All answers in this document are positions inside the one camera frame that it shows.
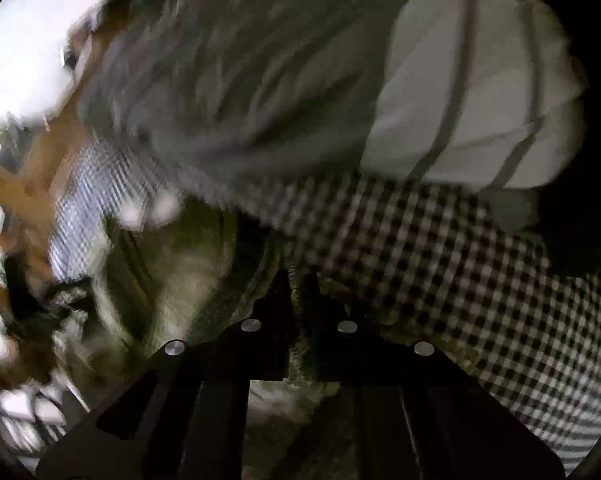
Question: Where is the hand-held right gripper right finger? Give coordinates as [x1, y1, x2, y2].
[300, 274, 566, 480]

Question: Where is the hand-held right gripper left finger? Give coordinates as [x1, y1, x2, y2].
[35, 269, 292, 480]

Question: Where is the green patterned garment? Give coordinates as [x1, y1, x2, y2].
[45, 199, 481, 480]

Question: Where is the black white checkered bed sheet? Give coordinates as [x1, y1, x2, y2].
[45, 140, 601, 476]

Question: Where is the grey cloth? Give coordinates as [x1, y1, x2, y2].
[78, 0, 431, 236]

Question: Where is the white grey-striped cloth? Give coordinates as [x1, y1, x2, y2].
[359, 0, 590, 226]

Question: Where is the dark cloth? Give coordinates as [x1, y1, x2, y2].
[501, 0, 601, 280]

